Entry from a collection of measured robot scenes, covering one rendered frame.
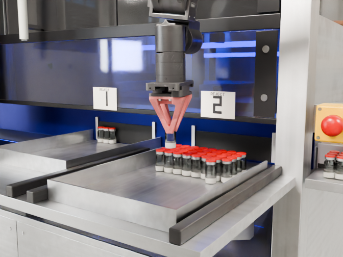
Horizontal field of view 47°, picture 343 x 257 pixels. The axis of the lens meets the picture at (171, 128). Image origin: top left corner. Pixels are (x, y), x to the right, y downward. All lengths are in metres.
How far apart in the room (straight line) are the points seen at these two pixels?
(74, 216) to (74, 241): 0.67
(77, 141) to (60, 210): 0.57
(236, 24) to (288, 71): 0.15
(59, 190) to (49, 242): 0.72
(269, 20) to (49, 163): 0.54
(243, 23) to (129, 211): 0.48
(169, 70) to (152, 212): 0.29
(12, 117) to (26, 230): 0.41
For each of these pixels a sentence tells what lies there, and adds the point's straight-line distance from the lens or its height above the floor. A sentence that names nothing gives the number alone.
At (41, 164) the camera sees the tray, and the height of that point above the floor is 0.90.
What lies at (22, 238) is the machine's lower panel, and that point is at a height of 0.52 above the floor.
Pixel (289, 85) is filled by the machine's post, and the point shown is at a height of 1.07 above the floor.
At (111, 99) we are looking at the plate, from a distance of 1.07.
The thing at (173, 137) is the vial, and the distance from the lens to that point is 0.76.
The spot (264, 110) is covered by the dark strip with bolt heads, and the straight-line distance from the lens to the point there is 0.85.
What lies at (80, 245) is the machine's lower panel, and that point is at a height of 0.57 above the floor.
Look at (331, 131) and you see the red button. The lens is 0.78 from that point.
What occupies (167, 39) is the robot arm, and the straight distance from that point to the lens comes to 0.73.
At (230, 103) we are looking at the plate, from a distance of 0.88.
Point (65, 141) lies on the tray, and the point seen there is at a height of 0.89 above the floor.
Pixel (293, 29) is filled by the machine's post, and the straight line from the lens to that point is 0.83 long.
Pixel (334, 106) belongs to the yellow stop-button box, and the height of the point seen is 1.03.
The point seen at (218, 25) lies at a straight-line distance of 0.89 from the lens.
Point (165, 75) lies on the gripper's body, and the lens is 0.73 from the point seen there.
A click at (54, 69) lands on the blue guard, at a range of 1.23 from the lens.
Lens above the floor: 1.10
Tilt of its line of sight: 9 degrees down
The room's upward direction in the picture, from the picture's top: straight up
